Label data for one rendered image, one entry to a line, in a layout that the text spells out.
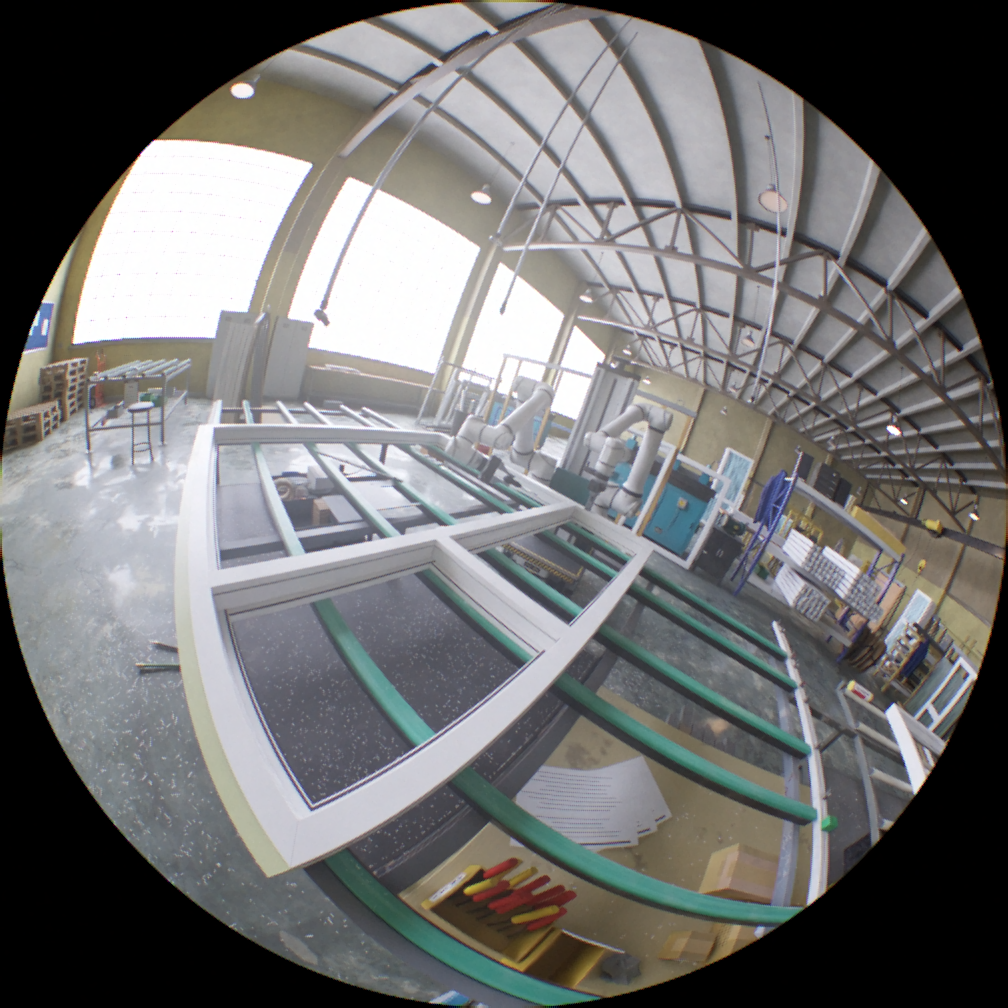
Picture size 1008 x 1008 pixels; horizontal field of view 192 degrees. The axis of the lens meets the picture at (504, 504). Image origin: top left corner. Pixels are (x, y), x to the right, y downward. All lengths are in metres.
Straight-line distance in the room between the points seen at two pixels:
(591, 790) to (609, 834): 0.13
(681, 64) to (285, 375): 10.26
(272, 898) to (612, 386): 3.17
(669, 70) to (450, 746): 7.92
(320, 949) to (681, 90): 9.20
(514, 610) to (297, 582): 0.44
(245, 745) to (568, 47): 8.10
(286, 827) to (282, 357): 7.70
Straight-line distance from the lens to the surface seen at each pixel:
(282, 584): 0.60
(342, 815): 0.38
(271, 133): 9.84
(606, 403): 2.28
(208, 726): 0.44
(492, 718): 0.44
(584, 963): 0.73
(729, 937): 0.96
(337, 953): 1.40
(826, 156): 8.21
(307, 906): 1.36
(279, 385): 7.82
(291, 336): 7.77
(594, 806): 0.80
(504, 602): 0.65
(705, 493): 4.82
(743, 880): 0.90
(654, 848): 0.88
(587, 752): 0.85
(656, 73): 7.70
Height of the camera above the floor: 1.31
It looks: 20 degrees down
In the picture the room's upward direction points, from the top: 19 degrees clockwise
